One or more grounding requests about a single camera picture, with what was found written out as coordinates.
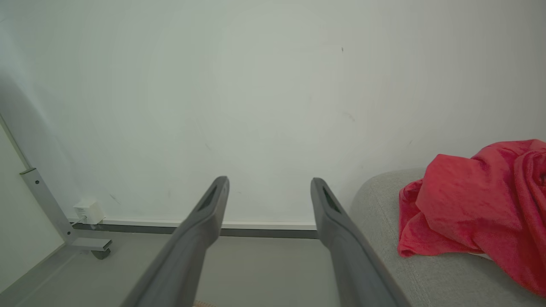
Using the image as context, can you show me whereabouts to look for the red garment with white trim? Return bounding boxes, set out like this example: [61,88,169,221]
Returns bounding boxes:
[398,139,546,298]

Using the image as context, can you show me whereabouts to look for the white and dark baseboard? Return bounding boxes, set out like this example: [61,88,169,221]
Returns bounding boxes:
[70,218,319,240]

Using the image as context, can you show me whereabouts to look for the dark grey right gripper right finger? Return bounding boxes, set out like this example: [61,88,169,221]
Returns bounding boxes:
[310,177,412,307]

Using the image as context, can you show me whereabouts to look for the grey fabric sofa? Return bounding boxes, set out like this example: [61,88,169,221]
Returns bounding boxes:
[349,168,546,307]

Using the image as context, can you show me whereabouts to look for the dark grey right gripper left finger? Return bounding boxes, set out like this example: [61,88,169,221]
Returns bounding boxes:
[121,176,230,307]

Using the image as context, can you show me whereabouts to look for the white partition panel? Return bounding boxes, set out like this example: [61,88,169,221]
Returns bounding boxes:
[0,124,65,295]

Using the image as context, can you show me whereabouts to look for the grey furniture foot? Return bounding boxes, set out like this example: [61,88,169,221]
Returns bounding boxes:
[0,113,113,307]

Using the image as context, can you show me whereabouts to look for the white power adapter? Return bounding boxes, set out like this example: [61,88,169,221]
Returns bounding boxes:
[73,199,105,225]

